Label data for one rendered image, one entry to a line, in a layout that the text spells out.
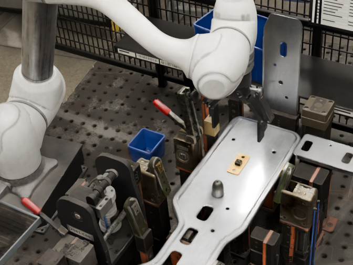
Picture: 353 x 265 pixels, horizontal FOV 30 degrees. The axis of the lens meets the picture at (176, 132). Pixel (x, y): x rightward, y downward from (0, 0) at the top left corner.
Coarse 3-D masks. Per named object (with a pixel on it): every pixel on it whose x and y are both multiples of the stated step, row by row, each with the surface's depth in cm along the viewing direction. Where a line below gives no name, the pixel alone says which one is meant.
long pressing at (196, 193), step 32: (256, 128) 198; (224, 160) 189; (256, 160) 188; (288, 160) 188; (192, 192) 180; (224, 192) 180; (256, 192) 179; (192, 224) 172; (224, 224) 171; (160, 256) 165; (192, 256) 164
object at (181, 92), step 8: (184, 88) 181; (184, 96) 179; (192, 96) 178; (184, 104) 181; (192, 104) 183; (184, 112) 183; (192, 112) 185; (184, 120) 185; (192, 120) 187; (192, 128) 186; (200, 136) 190
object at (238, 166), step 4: (236, 156) 189; (240, 156) 189; (244, 156) 189; (248, 156) 189; (236, 160) 187; (240, 160) 187; (244, 160) 188; (232, 164) 187; (236, 164) 186; (240, 164) 186; (244, 164) 187; (228, 168) 186; (232, 168) 186; (236, 168) 186; (240, 168) 186; (232, 172) 185; (236, 172) 185
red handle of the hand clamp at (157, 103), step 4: (156, 100) 188; (156, 104) 188; (160, 104) 188; (160, 108) 188; (164, 108) 188; (168, 108) 188; (164, 112) 188; (168, 112) 188; (172, 112) 189; (168, 116) 189; (172, 116) 188; (176, 116) 189; (176, 120) 188; (180, 120) 189; (180, 124) 188; (184, 124) 189; (184, 128) 188; (196, 132) 189
